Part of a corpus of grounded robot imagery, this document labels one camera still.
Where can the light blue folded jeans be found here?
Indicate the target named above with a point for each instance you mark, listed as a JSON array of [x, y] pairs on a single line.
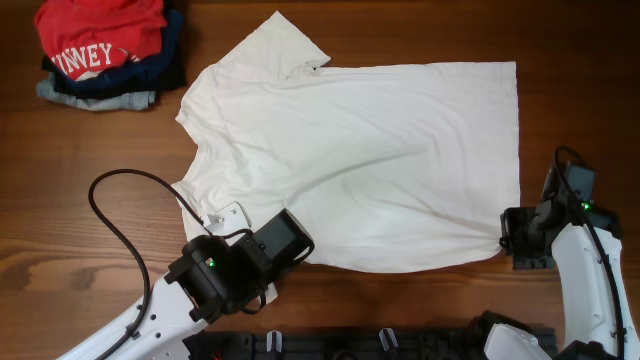
[[136, 101]]

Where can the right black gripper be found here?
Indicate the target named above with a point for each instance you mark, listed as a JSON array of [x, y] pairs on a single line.
[[509, 218]]

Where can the red folded printed t-shirt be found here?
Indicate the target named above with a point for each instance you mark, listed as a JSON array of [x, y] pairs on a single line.
[[83, 38]]

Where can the navy blue folded garment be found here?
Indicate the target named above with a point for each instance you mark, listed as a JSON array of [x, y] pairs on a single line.
[[150, 60]]

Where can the white t-shirt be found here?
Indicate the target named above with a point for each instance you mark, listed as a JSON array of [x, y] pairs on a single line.
[[391, 169]]

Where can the black folded garment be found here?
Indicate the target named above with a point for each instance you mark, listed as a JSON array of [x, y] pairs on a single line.
[[167, 80]]

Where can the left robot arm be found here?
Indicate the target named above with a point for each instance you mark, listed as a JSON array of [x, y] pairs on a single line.
[[216, 275]]

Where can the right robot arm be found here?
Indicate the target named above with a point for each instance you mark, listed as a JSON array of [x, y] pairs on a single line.
[[568, 232]]

